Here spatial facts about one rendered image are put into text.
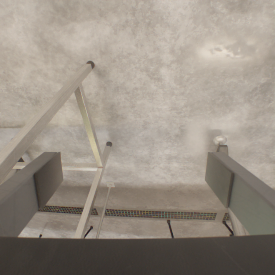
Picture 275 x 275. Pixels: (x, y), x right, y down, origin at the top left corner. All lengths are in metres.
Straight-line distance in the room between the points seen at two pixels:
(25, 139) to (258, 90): 0.99
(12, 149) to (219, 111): 0.93
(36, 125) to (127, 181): 1.02
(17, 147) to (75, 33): 0.63
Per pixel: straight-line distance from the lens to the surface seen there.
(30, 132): 0.54
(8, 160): 0.48
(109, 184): 1.53
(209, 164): 0.16
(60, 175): 0.17
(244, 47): 0.99
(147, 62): 0.94
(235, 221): 1.01
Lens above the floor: 0.90
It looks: 51 degrees down
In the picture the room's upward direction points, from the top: 171 degrees counter-clockwise
